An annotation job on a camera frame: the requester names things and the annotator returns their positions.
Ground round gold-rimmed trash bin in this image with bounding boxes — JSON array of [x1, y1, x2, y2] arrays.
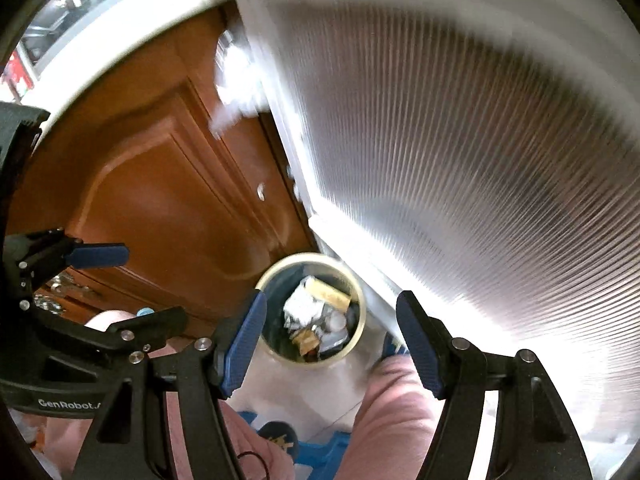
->
[[257, 252, 367, 368]]

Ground brown wooden cabinet door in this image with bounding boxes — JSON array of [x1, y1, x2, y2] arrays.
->
[[8, 3, 316, 337]]

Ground person's pink trouser legs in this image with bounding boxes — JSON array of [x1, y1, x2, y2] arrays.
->
[[44, 309, 446, 480]]

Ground gold yellow snack wrapper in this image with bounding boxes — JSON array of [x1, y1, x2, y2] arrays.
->
[[291, 328, 320, 362]]

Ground white plastic bag hanging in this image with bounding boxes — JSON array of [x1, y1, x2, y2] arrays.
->
[[209, 21, 270, 139]]

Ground ribbed glass sliding door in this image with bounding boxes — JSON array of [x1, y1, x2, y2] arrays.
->
[[236, 0, 639, 440]]

